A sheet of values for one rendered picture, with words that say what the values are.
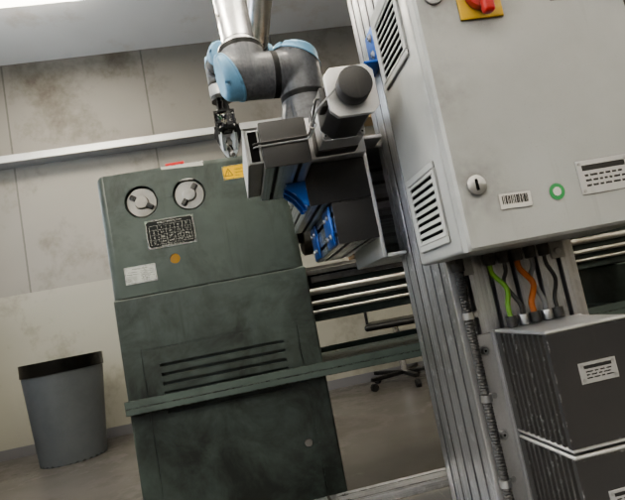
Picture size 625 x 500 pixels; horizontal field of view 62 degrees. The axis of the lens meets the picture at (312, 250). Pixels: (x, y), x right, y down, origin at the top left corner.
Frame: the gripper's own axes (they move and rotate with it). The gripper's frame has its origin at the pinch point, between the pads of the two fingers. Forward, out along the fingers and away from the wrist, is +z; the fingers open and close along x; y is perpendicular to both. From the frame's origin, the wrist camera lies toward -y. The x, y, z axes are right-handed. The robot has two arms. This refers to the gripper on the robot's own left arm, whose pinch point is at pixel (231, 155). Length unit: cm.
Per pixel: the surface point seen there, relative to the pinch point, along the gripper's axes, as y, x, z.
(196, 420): 15, -24, 84
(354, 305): 5, 32, 59
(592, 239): 6, 120, 52
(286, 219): 14.6, 13.8, 28.2
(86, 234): -282, -139, -38
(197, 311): 15, -18, 52
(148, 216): 14.4, -28.6, 19.9
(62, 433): -201, -149, 111
